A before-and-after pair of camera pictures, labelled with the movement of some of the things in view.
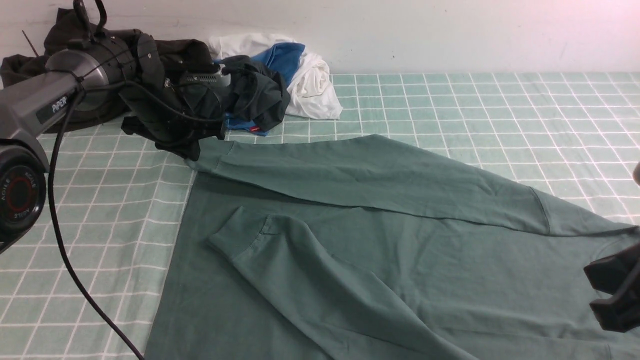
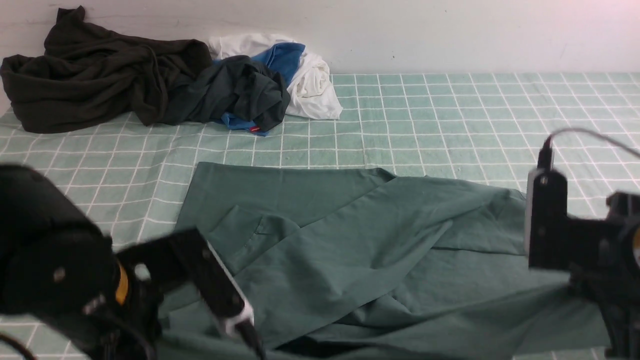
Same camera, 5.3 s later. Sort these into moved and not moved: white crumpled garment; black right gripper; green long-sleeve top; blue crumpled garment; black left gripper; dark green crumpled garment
Moved: black right gripper; green long-sleeve top; black left gripper
Not moved: dark green crumpled garment; blue crumpled garment; white crumpled garment
